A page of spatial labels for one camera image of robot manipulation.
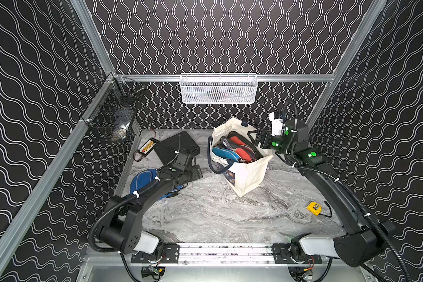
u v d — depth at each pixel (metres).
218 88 0.68
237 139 0.98
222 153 0.93
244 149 0.90
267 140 0.63
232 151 0.88
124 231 0.43
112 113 0.92
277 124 0.64
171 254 0.75
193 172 0.80
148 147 1.10
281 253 0.73
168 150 1.01
